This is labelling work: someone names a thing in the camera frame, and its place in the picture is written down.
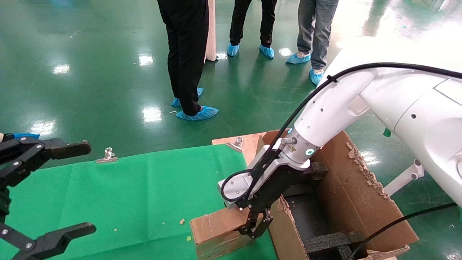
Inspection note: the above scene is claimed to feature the black hanging cable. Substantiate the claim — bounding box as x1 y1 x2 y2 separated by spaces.
346 202 459 260

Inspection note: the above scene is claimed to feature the person in black trousers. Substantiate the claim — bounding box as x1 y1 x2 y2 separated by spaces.
227 0 278 59
157 0 219 121

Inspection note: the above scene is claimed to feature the white pipe bracket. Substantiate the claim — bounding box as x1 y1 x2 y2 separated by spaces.
383 159 425 198

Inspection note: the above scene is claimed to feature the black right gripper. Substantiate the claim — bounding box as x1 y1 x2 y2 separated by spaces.
240 165 311 239

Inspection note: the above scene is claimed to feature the small brown cardboard box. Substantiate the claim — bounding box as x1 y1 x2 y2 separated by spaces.
190 197 286 260

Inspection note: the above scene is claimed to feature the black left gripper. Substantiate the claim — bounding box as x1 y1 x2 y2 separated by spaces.
0 136 97 260

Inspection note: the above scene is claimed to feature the pale pink post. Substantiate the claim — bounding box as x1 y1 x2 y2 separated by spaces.
204 0 217 62

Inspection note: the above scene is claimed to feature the silver metal binder clip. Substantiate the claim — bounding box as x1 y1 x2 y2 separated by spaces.
226 136 244 152
96 147 119 164

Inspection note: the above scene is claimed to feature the black cable along right arm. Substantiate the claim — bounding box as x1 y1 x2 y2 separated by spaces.
220 62 462 203

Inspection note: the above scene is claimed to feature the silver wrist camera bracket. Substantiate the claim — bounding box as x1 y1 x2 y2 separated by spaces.
218 143 311 211

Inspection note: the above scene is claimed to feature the large open cardboard carton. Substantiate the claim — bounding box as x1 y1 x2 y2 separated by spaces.
253 129 420 260

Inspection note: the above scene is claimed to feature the person in blue jeans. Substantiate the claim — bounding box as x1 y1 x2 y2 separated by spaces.
286 0 340 87

